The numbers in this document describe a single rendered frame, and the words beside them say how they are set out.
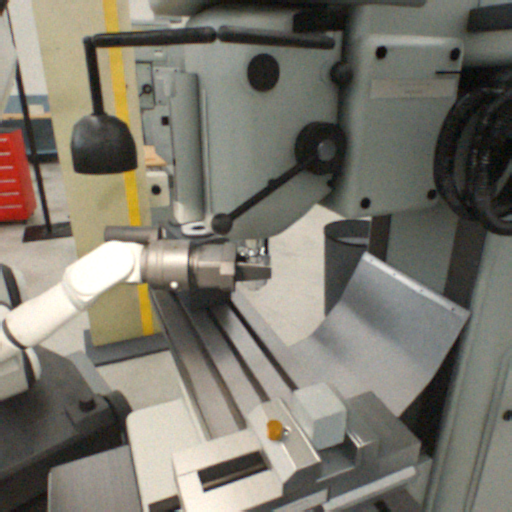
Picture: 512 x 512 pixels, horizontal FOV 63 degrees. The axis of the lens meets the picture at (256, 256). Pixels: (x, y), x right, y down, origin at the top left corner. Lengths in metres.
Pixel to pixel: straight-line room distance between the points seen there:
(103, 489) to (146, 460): 0.13
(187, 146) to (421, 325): 0.58
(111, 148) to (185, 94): 0.17
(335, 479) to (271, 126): 0.48
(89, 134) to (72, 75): 1.85
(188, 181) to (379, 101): 0.29
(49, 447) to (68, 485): 0.39
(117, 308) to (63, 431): 1.33
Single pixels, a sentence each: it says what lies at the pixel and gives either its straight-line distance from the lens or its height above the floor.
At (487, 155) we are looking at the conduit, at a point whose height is 1.46.
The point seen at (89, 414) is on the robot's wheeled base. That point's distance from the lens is 1.44.
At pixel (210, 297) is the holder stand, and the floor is 1.01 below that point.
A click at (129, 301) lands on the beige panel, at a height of 0.29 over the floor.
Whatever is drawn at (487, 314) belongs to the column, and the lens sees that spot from 0.89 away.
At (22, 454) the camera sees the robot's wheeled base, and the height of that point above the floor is 0.59.
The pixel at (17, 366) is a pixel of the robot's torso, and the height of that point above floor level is 0.75.
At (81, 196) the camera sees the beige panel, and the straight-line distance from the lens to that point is 2.41.
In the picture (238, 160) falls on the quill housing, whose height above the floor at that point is 1.44.
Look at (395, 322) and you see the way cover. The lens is 0.97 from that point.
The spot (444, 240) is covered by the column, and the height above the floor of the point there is 1.25.
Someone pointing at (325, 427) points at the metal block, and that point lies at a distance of 0.62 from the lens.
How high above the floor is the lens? 1.55
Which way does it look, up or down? 23 degrees down
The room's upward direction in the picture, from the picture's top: straight up
